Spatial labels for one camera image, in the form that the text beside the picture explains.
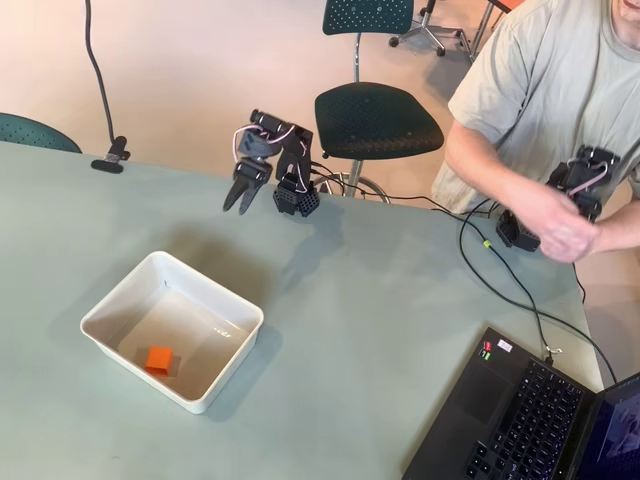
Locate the black leader arm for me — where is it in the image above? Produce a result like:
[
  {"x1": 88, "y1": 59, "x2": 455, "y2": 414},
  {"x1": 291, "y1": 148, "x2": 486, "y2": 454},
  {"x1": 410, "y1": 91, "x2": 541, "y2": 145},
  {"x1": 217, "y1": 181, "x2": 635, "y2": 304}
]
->
[{"x1": 495, "y1": 144, "x2": 622, "y2": 254}]

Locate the person in grey T-shirt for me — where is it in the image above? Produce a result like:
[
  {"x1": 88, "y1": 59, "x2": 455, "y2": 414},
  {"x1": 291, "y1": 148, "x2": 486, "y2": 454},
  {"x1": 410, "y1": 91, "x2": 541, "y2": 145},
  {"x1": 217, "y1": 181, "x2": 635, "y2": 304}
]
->
[{"x1": 430, "y1": 0, "x2": 640, "y2": 217}]

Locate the black laptop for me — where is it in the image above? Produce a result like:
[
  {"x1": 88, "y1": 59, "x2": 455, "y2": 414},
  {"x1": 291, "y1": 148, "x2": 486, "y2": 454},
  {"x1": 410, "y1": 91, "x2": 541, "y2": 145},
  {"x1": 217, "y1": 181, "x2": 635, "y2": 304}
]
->
[{"x1": 400, "y1": 326, "x2": 640, "y2": 480}]

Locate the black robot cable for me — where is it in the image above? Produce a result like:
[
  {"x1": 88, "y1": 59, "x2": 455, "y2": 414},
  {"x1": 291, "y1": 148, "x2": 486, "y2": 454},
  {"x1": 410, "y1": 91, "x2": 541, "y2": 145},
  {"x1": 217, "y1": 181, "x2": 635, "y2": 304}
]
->
[{"x1": 309, "y1": 162, "x2": 496, "y2": 218}]

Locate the dark green perforated stool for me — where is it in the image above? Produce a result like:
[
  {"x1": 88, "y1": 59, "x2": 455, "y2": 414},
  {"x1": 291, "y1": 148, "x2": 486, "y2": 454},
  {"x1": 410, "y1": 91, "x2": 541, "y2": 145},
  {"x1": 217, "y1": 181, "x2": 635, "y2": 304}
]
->
[{"x1": 313, "y1": 0, "x2": 446, "y2": 204}]

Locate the person's left forearm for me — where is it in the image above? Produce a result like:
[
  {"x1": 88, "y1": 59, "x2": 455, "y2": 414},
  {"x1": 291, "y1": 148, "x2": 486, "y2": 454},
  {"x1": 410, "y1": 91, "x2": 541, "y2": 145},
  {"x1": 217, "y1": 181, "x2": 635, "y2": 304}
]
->
[{"x1": 593, "y1": 185, "x2": 640, "y2": 254}]

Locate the orange cube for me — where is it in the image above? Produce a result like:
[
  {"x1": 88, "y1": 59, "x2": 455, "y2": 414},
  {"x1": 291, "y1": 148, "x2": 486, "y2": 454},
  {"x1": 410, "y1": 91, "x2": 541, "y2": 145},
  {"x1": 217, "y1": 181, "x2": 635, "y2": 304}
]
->
[{"x1": 144, "y1": 345, "x2": 175, "y2": 378}]

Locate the person's right forearm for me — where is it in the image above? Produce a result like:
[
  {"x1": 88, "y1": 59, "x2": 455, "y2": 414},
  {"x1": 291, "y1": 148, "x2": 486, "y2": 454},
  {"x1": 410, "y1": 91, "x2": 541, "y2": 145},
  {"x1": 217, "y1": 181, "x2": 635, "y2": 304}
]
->
[{"x1": 443, "y1": 119, "x2": 559, "y2": 226}]

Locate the person's right hand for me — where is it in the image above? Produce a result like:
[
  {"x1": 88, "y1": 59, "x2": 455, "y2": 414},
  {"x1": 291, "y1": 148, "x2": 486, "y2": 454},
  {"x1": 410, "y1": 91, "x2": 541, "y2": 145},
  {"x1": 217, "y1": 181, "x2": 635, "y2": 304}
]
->
[{"x1": 536, "y1": 191, "x2": 602, "y2": 264}]

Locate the black gooseneck clamp stand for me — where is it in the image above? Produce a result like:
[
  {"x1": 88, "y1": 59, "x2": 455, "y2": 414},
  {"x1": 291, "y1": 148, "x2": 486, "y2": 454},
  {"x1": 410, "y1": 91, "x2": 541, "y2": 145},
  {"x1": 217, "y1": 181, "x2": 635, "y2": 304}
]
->
[{"x1": 81, "y1": 0, "x2": 133, "y2": 175}]

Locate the white plastic bin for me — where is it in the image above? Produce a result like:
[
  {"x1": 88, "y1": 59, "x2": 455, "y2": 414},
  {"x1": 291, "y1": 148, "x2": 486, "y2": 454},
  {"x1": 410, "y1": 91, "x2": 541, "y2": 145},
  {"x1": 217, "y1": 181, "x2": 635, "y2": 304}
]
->
[{"x1": 79, "y1": 250, "x2": 266, "y2": 416}]

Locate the chrome office chair base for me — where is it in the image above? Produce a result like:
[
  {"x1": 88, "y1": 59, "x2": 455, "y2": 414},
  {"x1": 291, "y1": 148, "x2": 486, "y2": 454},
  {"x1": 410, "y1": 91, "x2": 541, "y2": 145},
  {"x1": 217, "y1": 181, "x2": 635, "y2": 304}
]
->
[{"x1": 388, "y1": 0, "x2": 474, "y2": 58}]

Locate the black cable with green tag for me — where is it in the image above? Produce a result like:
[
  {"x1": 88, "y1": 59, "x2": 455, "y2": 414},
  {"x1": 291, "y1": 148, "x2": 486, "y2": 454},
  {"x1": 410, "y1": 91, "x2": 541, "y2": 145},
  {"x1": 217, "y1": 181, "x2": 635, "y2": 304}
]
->
[{"x1": 458, "y1": 198, "x2": 565, "y2": 362}]

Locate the black laptop cable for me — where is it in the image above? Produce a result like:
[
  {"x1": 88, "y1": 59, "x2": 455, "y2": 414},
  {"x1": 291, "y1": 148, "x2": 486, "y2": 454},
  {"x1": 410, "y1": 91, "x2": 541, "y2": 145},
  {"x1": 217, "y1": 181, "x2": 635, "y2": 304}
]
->
[{"x1": 571, "y1": 261, "x2": 620, "y2": 387}]

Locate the teal chair back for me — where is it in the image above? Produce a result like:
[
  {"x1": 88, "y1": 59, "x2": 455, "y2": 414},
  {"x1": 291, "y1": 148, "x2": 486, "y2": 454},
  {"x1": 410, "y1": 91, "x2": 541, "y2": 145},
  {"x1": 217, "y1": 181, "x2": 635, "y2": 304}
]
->
[{"x1": 0, "y1": 111, "x2": 84, "y2": 155}]

